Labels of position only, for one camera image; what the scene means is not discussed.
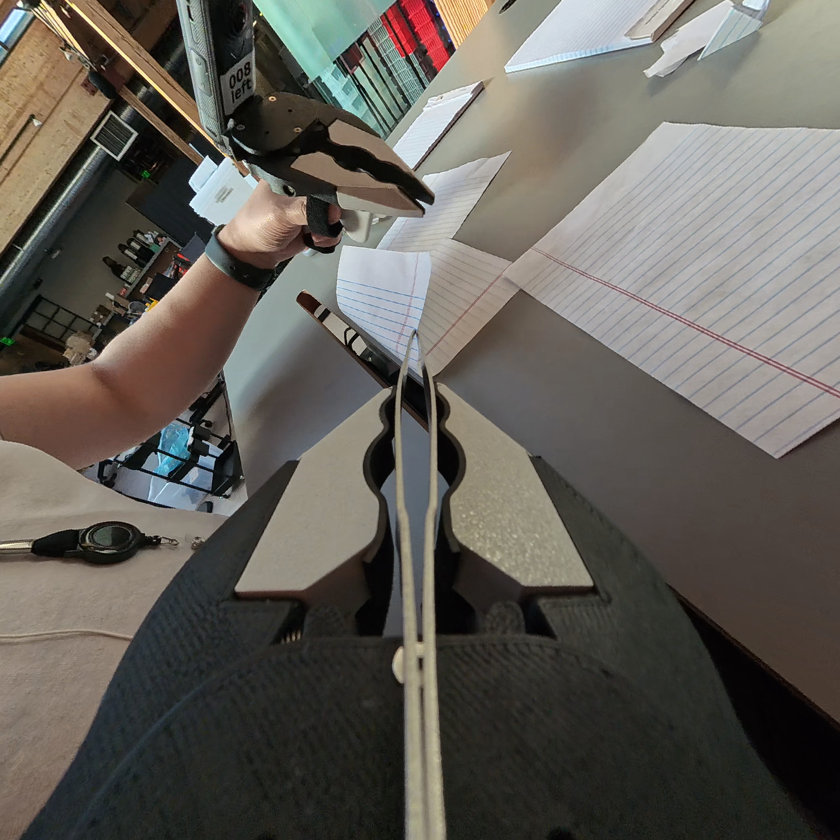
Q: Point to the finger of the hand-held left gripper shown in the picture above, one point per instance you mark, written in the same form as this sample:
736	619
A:
367	190
367	141

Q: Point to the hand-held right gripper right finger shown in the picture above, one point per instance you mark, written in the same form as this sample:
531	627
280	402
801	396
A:
518	525

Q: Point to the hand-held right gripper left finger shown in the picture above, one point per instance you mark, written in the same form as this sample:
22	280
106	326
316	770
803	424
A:
308	525

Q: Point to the white lined notepad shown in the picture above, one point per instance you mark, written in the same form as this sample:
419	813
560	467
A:
439	118
577	33

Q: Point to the person's left hand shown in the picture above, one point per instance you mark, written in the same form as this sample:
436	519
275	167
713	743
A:
262	229

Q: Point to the white storage bin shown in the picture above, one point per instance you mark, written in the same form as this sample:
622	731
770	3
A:
220	190

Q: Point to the stack of red crates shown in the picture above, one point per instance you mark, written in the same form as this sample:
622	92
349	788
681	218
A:
420	26

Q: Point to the black badge reel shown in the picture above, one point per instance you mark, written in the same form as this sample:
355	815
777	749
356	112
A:
105	541

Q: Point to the folded white paper scrap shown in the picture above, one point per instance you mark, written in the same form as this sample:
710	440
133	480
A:
728	33

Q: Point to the wall vent grille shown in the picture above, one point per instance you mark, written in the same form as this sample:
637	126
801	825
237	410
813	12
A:
115	134

